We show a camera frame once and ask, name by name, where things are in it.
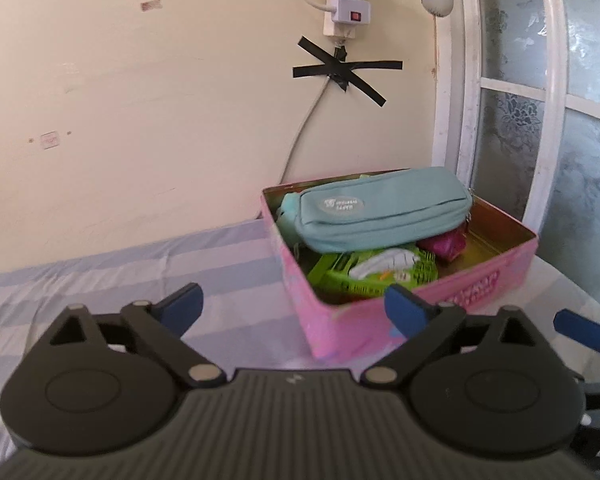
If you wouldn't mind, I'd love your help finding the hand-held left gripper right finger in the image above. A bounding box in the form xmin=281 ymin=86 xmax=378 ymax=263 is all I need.
xmin=364 ymin=284 xmax=556 ymax=389

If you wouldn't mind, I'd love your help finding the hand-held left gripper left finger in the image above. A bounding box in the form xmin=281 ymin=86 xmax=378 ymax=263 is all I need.
xmin=35 ymin=283 xmax=226 ymax=389

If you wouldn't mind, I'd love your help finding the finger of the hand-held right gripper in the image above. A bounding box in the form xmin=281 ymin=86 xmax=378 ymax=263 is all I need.
xmin=553 ymin=309 xmax=600 ymax=357

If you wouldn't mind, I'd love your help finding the pink tin box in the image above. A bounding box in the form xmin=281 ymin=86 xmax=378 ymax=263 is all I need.
xmin=260 ymin=167 xmax=539 ymax=361

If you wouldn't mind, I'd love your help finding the green medicine box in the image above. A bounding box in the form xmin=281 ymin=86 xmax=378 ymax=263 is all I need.
xmin=307 ymin=246 xmax=439 ymax=302

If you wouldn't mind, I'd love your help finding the magenta foil bag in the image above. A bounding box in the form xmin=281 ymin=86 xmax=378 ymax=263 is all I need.
xmin=419 ymin=229 xmax=469 ymax=264

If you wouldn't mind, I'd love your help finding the teal zipper pencil case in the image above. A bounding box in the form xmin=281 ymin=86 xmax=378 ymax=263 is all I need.
xmin=294 ymin=166 xmax=476 ymax=255

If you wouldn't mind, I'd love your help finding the striped bed sheet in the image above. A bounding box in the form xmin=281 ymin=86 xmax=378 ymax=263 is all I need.
xmin=0 ymin=219 xmax=600 ymax=461

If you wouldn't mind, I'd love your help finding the white frosted window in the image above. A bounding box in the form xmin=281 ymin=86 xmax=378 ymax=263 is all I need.
xmin=431 ymin=0 xmax=600 ymax=322

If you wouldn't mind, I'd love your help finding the black tape cross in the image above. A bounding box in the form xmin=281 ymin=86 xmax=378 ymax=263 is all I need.
xmin=292 ymin=36 xmax=404 ymax=109

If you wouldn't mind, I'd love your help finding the white plug adapter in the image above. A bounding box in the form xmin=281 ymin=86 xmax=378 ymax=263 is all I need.
xmin=334 ymin=0 xmax=374 ymax=26

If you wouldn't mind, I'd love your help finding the white power cable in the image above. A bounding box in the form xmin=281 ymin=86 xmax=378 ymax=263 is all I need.
xmin=277 ymin=45 xmax=344 ymax=187

